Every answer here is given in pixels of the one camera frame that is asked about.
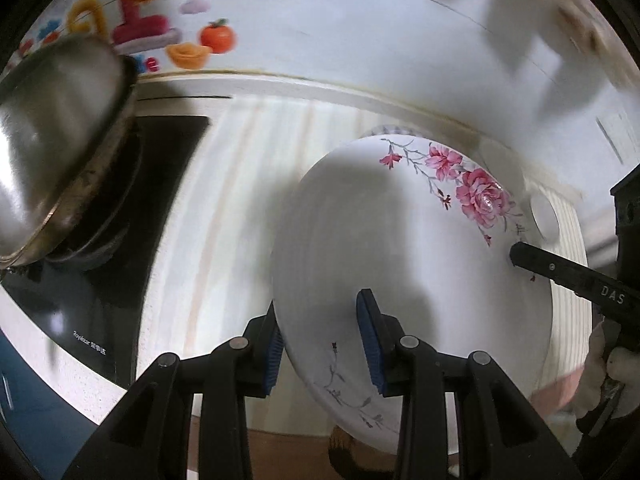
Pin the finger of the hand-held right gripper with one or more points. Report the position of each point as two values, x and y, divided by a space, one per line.
560 270

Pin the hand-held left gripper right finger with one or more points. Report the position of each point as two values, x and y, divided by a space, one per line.
370 345

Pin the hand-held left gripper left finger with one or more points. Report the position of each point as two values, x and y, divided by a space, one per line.
272 360

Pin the white plate with pink flowers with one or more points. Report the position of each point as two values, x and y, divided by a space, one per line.
340 220

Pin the white plate with blue leaves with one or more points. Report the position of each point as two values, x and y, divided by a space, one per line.
395 131

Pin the person's right hand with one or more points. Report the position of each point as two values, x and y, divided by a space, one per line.
592 365

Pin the striped table mat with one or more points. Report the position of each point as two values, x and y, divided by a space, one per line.
230 210

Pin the black glass stove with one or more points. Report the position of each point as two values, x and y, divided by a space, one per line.
75 310

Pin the blue cabinet front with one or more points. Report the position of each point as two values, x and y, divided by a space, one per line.
30 390

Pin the stainless steel pot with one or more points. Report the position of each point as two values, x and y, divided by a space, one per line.
55 135

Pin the white wall socket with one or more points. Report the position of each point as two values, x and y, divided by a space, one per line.
622 132

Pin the colourful wall sticker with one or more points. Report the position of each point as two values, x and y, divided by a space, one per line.
217 37

